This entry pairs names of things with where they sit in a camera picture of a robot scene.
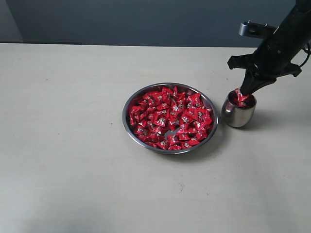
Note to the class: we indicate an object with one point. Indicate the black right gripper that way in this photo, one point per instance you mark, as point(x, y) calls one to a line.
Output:
point(274, 54)

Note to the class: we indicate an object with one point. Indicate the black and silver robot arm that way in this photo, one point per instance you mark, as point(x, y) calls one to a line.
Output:
point(302, 9)

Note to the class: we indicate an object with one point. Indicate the red candies inside cup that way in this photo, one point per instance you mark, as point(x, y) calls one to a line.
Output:
point(251, 101)

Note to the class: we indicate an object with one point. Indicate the stainless steel cup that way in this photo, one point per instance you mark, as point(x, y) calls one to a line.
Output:
point(234, 116)

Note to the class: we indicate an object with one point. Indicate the round metal bowl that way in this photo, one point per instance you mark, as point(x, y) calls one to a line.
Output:
point(126, 121)

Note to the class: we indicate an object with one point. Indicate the pile of red wrapped candies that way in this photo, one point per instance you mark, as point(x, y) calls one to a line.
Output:
point(170, 116)

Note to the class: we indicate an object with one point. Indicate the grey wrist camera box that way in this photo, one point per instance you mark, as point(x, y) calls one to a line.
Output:
point(255, 30)

